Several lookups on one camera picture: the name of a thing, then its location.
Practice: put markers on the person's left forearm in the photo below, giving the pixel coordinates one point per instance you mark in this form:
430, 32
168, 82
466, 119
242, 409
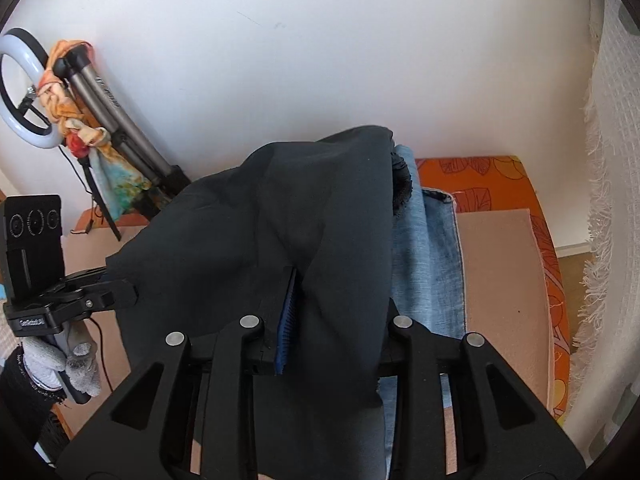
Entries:
25, 410

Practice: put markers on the folded blue jeans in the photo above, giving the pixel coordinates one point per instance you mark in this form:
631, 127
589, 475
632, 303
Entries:
430, 260

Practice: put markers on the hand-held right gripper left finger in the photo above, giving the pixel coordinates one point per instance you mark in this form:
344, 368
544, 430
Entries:
285, 330

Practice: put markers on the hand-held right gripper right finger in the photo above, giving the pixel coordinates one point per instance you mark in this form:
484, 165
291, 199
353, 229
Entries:
405, 340

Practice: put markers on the small black tripod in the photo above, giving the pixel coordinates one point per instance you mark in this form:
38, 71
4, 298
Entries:
100, 200

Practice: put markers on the dark grey pants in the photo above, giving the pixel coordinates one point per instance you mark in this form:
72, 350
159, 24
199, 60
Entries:
225, 235

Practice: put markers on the person's left hand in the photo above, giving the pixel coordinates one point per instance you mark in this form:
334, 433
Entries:
40, 360

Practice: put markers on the folded grey black tripod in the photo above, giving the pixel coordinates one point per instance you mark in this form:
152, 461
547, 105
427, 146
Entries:
115, 110

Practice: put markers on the orange patterned scarf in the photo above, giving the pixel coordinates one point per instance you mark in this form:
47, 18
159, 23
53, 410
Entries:
80, 135

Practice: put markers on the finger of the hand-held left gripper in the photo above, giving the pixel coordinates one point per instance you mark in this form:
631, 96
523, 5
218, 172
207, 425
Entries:
120, 295

